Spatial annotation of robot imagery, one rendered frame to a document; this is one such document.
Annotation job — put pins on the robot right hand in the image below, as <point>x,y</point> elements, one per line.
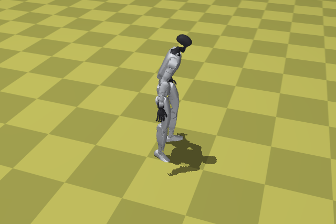
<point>161,113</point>

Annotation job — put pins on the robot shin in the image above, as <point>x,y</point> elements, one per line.
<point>172,126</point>
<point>161,138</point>

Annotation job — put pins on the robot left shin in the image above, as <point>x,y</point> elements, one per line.
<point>172,126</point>

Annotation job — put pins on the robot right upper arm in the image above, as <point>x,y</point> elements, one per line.
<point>171,66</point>

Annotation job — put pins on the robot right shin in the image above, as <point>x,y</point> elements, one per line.
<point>161,138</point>

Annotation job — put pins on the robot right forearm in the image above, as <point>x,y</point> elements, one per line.
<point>162,91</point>

